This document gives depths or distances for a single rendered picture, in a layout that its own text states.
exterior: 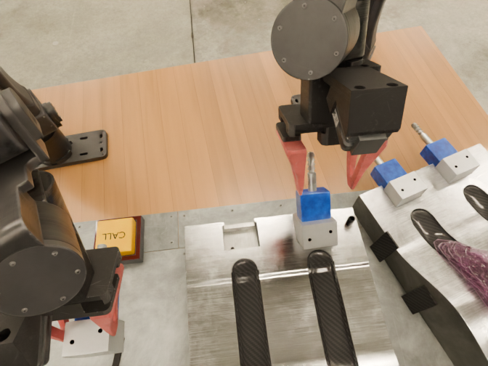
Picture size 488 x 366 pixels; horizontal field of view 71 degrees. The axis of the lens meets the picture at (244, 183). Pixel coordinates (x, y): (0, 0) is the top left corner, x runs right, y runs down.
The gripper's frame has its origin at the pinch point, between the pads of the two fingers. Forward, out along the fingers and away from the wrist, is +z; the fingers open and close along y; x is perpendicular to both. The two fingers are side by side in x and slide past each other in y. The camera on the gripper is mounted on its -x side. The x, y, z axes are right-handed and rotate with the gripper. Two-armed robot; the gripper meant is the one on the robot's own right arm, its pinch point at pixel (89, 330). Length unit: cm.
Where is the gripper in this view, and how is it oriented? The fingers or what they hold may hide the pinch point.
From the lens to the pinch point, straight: 45.7
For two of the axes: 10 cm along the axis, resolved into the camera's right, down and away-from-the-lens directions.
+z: 0.6, 8.3, 5.5
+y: 9.9, -1.1, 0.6
